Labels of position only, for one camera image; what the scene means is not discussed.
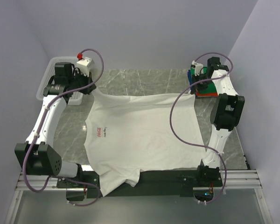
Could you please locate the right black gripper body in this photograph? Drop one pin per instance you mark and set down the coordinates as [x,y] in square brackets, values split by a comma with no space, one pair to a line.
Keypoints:
[200,86]

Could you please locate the white t shirt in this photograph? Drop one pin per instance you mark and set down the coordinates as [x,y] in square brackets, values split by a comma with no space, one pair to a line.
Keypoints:
[127,135]

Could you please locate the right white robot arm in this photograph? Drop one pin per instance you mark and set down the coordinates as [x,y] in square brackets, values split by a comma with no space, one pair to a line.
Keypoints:
[224,116]

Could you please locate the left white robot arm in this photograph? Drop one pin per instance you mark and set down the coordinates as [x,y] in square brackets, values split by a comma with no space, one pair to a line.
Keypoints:
[36,155]

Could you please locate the orange folded t shirt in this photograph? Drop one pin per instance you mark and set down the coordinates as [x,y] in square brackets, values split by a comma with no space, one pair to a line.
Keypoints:
[207,95]

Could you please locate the green folded t shirt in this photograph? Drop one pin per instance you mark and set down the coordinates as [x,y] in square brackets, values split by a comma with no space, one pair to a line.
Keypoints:
[212,88]

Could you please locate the blue folded t shirt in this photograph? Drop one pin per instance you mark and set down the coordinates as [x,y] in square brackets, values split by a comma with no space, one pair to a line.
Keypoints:
[189,77]

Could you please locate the white plastic basket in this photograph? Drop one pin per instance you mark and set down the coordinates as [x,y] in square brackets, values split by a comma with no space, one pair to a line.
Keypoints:
[76,98]

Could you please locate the black base beam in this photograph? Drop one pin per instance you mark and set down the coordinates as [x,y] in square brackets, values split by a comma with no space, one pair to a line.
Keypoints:
[184,183]

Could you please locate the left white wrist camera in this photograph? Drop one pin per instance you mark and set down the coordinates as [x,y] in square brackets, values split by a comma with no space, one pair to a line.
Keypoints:
[84,64]

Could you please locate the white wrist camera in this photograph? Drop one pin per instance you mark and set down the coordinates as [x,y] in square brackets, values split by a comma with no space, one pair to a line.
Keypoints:
[84,64]
[196,68]

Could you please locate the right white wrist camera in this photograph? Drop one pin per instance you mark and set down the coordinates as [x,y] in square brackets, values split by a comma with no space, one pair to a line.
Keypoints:
[196,68]

